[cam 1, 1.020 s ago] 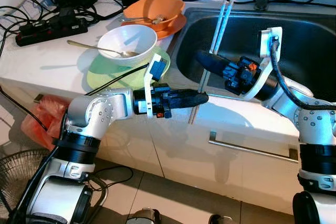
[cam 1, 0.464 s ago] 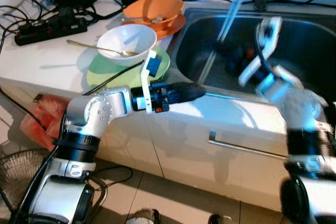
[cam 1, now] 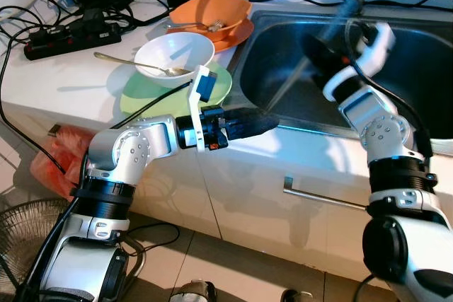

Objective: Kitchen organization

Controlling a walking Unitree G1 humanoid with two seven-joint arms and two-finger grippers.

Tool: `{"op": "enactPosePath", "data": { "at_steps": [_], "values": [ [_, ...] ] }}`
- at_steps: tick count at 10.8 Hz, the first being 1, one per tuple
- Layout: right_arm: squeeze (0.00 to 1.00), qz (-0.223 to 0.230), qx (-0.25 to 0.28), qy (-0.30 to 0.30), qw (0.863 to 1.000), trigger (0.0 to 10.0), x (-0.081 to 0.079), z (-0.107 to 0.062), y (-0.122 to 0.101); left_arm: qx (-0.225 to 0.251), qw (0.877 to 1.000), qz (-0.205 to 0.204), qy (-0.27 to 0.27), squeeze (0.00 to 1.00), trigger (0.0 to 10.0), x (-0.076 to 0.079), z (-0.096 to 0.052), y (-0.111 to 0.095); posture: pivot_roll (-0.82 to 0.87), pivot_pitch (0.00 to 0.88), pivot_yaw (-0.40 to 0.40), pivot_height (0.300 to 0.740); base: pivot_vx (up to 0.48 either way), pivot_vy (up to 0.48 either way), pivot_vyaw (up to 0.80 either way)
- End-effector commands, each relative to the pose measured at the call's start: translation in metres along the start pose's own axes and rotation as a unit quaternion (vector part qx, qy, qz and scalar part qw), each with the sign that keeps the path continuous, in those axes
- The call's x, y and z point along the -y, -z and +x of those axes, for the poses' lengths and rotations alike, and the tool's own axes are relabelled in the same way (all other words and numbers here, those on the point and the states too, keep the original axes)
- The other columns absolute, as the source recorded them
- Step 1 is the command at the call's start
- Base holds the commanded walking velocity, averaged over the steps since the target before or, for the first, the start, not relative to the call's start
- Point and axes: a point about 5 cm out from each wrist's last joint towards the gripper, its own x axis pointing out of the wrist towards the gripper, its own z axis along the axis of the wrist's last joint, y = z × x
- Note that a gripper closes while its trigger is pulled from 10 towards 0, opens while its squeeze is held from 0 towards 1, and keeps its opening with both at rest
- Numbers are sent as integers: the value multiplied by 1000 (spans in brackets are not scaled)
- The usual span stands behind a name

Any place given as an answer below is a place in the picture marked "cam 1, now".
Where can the light green plate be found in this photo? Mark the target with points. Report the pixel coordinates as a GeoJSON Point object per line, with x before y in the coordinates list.
{"type": "Point", "coordinates": [145, 100]}

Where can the white ceramic bowl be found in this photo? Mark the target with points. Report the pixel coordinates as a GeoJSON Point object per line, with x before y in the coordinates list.
{"type": "Point", "coordinates": [177, 47]}

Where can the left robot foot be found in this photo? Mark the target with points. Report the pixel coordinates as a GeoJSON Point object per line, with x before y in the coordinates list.
{"type": "Point", "coordinates": [192, 293]}

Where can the glossy white cabinet door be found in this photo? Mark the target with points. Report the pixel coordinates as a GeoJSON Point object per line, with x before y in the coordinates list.
{"type": "Point", "coordinates": [177, 189]}
{"type": "Point", "coordinates": [262, 210]}

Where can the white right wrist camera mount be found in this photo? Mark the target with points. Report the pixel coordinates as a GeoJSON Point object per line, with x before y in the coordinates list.
{"type": "Point", "coordinates": [375, 44]}

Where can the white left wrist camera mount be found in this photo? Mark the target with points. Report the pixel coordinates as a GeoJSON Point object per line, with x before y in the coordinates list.
{"type": "Point", "coordinates": [207, 84]}

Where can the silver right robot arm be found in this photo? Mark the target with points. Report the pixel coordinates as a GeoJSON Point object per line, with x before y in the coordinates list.
{"type": "Point", "coordinates": [386, 132]}

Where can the black power strip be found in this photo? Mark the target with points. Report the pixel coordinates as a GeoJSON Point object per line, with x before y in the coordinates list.
{"type": "Point", "coordinates": [71, 40]}

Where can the silver metal spoon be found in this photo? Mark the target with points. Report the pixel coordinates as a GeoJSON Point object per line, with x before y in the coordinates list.
{"type": "Point", "coordinates": [127, 60]}
{"type": "Point", "coordinates": [187, 26]}

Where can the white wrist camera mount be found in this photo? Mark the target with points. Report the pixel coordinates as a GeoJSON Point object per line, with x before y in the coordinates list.
{"type": "Point", "coordinates": [375, 44]}
{"type": "Point", "coordinates": [207, 84]}

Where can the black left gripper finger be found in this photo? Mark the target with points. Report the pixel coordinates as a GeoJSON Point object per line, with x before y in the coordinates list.
{"type": "Point", "coordinates": [248, 133]}
{"type": "Point", "coordinates": [251, 118]}

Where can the silver metal fork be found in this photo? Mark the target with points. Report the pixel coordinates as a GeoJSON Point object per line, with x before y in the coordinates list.
{"type": "Point", "coordinates": [216, 26]}

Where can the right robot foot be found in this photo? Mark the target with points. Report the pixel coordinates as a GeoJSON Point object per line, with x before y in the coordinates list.
{"type": "Point", "coordinates": [295, 296]}

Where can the black plug adapter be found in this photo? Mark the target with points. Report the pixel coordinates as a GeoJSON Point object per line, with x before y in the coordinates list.
{"type": "Point", "coordinates": [93, 19]}

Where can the stainless steel sink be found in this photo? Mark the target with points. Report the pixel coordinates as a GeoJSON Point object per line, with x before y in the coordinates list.
{"type": "Point", "coordinates": [417, 76]}

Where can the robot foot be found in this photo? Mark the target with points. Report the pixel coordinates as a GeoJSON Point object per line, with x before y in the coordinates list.
{"type": "Point", "coordinates": [295, 296]}
{"type": "Point", "coordinates": [192, 293]}

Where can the orange plastic bowl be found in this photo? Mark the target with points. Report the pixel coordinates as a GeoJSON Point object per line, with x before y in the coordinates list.
{"type": "Point", "coordinates": [212, 6]}

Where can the orange plate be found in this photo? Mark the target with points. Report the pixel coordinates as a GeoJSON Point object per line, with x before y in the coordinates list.
{"type": "Point", "coordinates": [241, 39]}

